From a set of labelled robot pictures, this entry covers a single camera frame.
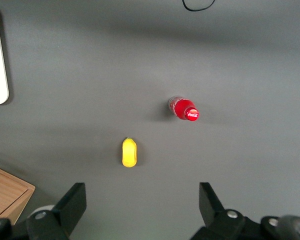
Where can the wooden drawer cabinet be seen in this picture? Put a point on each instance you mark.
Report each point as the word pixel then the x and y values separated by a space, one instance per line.
pixel 7 190

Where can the yellow lemon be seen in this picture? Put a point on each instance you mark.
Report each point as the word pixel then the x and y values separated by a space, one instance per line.
pixel 129 152

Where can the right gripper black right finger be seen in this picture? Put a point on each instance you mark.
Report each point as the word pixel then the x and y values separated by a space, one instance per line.
pixel 215 222

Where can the red cola bottle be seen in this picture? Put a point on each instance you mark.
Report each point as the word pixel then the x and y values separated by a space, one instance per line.
pixel 183 108

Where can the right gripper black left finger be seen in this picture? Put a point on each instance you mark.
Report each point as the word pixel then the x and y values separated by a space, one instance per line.
pixel 65 215

